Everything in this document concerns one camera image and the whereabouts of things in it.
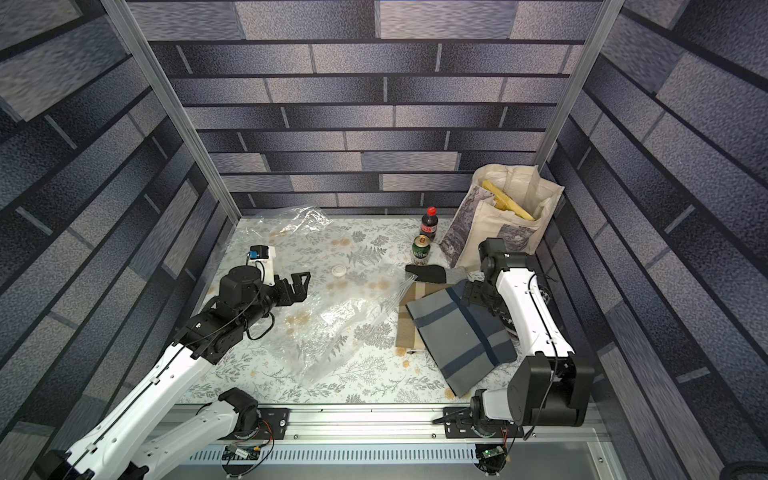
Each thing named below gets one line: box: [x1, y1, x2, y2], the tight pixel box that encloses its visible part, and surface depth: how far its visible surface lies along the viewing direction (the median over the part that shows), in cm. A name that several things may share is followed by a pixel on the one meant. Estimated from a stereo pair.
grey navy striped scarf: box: [406, 280, 517, 398], surface depth 83 cm
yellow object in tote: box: [482, 180, 535, 221], surface depth 92 cm
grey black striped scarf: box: [405, 264, 468, 284], surface depth 102 cm
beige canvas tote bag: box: [439, 164, 565, 270], surface depth 94 cm
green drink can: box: [412, 234, 431, 259], surface depth 101 cm
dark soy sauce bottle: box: [420, 206, 439, 242], surface depth 108 cm
